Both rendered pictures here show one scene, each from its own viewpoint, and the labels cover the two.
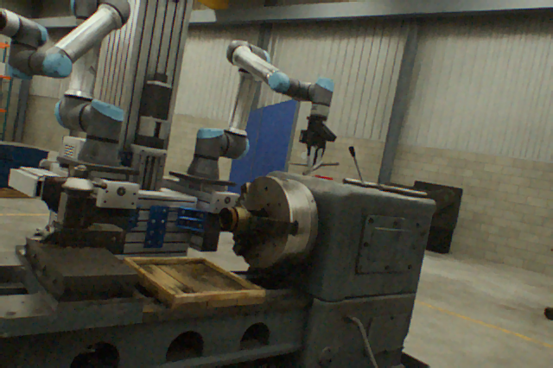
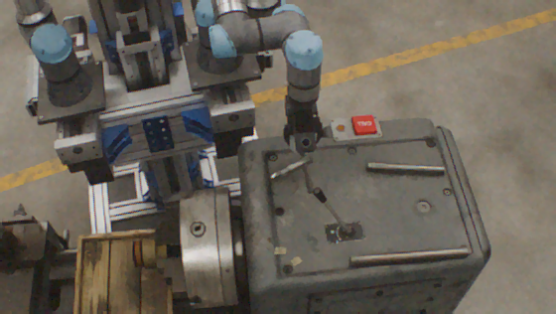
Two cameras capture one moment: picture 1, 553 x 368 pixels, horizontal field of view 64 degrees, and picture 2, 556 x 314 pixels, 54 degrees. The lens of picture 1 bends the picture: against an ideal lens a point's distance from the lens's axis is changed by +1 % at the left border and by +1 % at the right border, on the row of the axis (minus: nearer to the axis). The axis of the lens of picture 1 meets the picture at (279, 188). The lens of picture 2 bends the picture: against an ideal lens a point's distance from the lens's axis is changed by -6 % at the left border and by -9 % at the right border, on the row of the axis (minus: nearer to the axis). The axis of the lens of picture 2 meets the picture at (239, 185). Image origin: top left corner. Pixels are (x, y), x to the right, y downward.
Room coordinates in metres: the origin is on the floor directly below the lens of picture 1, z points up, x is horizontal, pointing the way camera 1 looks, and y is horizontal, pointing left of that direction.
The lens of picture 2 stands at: (1.03, -0.56, 2.45)
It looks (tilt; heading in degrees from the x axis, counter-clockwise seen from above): 56 degrees down; 41
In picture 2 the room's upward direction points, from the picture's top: 6 degrees counter-clockwise
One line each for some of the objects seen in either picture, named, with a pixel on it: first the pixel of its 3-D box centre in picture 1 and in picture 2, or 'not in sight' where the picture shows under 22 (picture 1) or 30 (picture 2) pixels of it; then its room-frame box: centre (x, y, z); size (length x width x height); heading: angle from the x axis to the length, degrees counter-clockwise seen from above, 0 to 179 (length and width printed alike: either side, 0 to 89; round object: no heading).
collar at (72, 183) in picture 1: (79, 183); not in sight; (1.18, 0.53, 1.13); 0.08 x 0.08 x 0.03
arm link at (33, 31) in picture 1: (26, 32); not in sight; (1.48, 0.91, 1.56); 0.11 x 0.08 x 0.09; 159
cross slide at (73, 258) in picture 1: (73, 258); (10, 278); (1.13, 0.49, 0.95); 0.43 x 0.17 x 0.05; 41
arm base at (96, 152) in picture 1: (101, 150); (66, 78); (1.68, 0.69, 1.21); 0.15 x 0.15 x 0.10
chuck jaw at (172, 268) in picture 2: (270, 225); (179, 279); (1.40, 0.01, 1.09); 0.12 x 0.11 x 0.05; 41
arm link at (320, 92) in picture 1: (322, 92); (304, 58); (1.80, -0.10, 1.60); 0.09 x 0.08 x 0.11; 47
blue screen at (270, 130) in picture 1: (252, 165); not in sight; (8.45, 0.58, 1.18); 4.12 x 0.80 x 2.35; 18
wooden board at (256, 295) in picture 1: (191, 279); (123, 285); (1.34, 0.22, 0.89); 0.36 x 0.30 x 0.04; 41
